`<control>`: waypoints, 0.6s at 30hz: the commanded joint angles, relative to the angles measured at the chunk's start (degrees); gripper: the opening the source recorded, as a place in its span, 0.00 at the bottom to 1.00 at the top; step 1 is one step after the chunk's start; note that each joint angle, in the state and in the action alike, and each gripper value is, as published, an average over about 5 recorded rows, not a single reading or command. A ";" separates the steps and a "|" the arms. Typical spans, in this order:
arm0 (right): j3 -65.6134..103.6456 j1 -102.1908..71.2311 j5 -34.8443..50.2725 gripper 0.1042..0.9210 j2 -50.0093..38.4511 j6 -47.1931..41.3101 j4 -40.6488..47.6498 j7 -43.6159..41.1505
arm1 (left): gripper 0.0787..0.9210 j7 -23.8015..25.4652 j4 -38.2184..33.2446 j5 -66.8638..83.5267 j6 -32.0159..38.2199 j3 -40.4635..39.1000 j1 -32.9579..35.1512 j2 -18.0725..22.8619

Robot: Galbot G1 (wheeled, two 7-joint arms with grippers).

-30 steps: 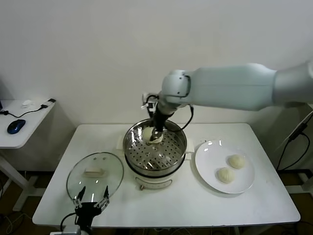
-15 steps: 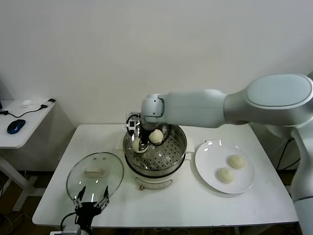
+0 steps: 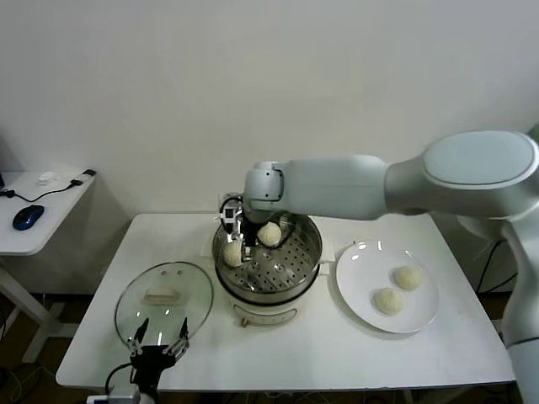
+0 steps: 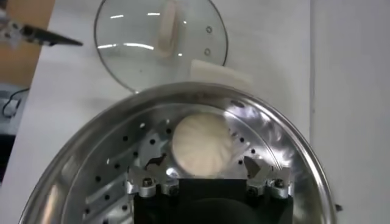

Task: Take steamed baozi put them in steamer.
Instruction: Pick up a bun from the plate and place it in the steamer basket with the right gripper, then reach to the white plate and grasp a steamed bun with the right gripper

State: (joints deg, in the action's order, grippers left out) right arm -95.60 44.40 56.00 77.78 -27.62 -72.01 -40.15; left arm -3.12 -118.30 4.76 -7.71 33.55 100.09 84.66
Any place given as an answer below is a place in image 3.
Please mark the black desk base frame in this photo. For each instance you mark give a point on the black desk base frame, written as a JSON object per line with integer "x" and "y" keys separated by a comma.
{"x": 497, "y": 305}

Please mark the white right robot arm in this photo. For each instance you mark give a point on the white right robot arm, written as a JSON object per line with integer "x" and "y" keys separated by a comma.
{"x": 337, "y": 185}

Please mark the small white crumpled object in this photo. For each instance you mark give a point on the small white crumpled object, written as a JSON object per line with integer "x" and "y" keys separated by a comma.
{"x": 46, "y": 179}

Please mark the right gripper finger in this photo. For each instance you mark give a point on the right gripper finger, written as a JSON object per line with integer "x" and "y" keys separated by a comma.
{"x": 249, "y": 256}
{"x": 233, "y": 238}

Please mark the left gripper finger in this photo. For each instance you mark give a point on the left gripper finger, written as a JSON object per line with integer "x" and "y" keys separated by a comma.
{"x": 183, "y": 332}
{"x": 139, "y": 332}

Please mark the steel perforated steamer basket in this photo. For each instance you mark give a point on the steel perforated steamer basket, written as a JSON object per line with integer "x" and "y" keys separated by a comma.
{"x": 290, "y": 269}

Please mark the blue computer mouse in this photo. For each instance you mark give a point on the blue computer mouse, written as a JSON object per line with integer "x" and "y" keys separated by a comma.
{"x": 28, "y": 217}

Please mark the white steamed baozi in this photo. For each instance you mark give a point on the white steamed baozi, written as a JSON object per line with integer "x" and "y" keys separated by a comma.
{"x": 387, "y": 301}
{"x": 231, "y": 256}
{"x": 407, "y": 277}
{"x": 270, "y": 235}

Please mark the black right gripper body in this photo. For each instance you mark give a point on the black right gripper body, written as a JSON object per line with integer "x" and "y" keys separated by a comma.
{"x": 250, "y": 231}

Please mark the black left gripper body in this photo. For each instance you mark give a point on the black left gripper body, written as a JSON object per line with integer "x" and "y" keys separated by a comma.
{"x": 152, "y": 359}

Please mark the white electric cooker base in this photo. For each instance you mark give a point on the white electric cooker base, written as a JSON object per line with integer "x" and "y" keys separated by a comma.
{"x": 263, "y": 311}

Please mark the white round plate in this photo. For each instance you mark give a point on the white round plate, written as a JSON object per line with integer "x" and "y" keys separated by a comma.
{"x": 366, "y": 269}

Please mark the white side desk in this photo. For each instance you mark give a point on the white side desk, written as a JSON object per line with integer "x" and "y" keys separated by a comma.
{"x": 38, "y": 240}

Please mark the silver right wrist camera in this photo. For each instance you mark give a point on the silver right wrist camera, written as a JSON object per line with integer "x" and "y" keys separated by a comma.
{"x": 229, "y": 214}

